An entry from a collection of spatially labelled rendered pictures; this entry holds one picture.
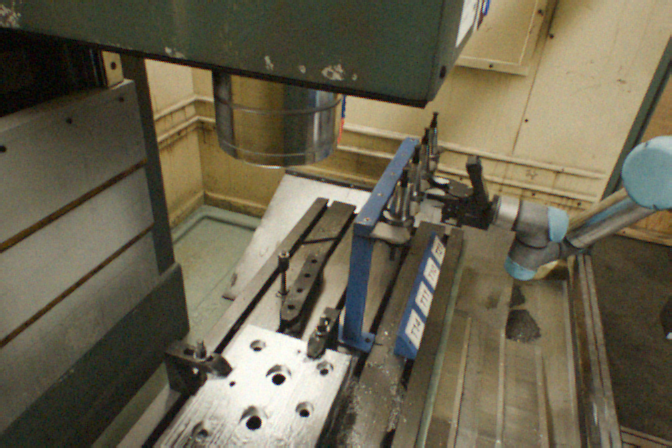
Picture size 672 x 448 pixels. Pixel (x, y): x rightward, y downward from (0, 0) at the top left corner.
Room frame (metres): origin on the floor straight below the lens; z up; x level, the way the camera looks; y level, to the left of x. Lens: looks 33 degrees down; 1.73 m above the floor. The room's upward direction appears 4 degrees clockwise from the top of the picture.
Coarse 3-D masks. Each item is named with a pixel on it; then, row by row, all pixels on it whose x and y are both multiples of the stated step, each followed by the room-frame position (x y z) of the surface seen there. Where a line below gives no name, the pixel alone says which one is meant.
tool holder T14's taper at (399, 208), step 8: (408, 184) 0.83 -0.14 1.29; (400, 192) 0.82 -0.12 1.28; (408, 192) 0.82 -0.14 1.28; (392, 200) 0.83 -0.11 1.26; (400, 200) 0.81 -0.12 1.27; (408, 200) 0.82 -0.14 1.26; (392, 208) 0.82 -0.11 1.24; (400, 208) 0.81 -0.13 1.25; (408, 208) 0.82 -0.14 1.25; (392, 216) 0.81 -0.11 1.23; (400, 216) 0.81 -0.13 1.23; (408, 216) 0.82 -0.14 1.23
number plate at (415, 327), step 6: (414, 312) 0.84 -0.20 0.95; (414, 318) 0.83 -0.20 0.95; (408, 324) 0.80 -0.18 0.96; (414, 324) 0.81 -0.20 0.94; (420, 324) 0.83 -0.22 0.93; (408, 330) 0.78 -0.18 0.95; (414, 330) 0.80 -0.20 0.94; (420, 330) 0.81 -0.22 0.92; (414, 336) 0.78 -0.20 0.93; (420, 336) 0.80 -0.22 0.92; (414, 342) 0.77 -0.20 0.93
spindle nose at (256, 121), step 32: (224, 96) 0.54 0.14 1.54; (256, 96) 0.52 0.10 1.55; (288, 96) 0.52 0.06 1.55; (320, 96) 0.54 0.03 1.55; (224, 128) 0.54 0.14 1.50; (256, 128) 0.52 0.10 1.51; (288, 128) 0.52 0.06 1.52; (320, 128) 0.54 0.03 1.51; (256, 160) 0.52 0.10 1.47; (288, 160) 0.52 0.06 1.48; (320, 160) 0.55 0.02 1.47
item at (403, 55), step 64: (0, 0) 0.55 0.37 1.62; (64, 0) 0.53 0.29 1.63; (128, 0) 0.50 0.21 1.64; (192, 0) 0.48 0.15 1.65; (256, 0) 0.46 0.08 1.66; (320, 0) 0.45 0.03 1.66; (384, 0) 0.43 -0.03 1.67; (448, 0) 0.42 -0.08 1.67; (192, 64) 0.49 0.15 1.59; (256, 64) 0.46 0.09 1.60; (320, 64) 0.45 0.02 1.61; (384, 64) 0.43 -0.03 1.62; (448, 64) 0.49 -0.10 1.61
